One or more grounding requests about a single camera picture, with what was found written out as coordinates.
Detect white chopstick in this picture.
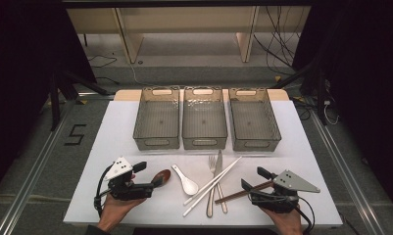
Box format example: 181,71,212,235
182,157,243,207
182,169,233,217

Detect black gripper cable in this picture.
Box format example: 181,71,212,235
93,164,115,217
293,195,317,233

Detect clear grey plastic bin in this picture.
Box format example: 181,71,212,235
181,85,228,151
132,86,181,151
227,87,282,153

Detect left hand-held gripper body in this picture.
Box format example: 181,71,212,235
104,157,155,202

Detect black curtain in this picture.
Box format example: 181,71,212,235
291,0,393,218
0,0,98,201

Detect white floor cable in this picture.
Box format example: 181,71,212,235
127,61,148,86

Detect white ceramic spoon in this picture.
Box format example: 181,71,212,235
171,164,200,197

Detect metal fork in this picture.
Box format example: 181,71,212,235
206,154,218,218

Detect brown wooden spoon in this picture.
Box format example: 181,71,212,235
151,168,172,189

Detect person's right hand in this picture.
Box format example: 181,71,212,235
262,207,305,235

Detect person's left hand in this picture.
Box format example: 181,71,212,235
96,194,147,234

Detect light wooden bench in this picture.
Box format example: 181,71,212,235
66,5,313,65

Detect metal floor rail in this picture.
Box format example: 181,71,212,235
0,109,73,235
309,107,387,235

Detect white plug with cable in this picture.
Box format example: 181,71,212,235
322,99,341,126

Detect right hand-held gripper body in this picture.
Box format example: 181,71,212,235
250,168,321,215

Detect metal table knife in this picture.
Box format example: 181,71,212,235
215,149,229,214

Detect hanging black cables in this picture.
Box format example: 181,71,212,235
252,5,305,71

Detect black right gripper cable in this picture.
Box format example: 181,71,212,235
293,195,317,233

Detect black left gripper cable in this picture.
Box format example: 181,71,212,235
93,164,115,217

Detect black stand legs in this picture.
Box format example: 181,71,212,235
47,69,111,132
271,60,330,127

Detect brown wooden chopstick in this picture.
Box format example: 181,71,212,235
214,182,274,206
214,181,274,205

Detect black floor cable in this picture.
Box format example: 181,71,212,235
86,54,119,70

